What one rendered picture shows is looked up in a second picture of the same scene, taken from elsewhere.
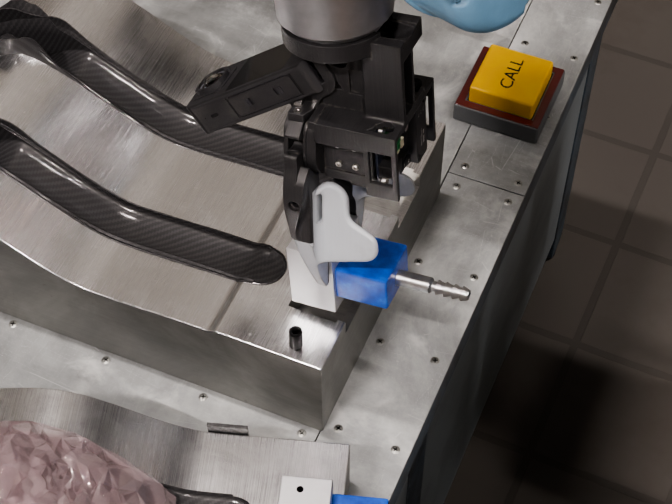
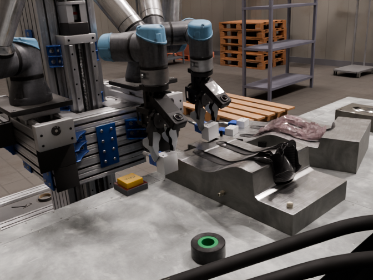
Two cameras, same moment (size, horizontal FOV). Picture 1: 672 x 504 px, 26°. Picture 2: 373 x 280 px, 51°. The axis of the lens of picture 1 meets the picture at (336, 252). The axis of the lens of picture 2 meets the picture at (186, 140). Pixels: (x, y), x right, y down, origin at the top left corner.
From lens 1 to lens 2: 1.96 m
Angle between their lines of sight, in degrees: 104
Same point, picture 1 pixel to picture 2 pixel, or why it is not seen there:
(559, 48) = (104, 195)
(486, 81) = (137, 178)
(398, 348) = not seen: hidden behind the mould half
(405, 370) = not seen: hidden behind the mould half
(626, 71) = not seen: outside the picture
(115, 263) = (252, 149)
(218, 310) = (233, 140)
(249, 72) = (217, 89)
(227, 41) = (195, 214)
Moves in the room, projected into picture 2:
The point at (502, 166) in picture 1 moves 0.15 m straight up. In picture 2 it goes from (146, 179) to (142, 136)
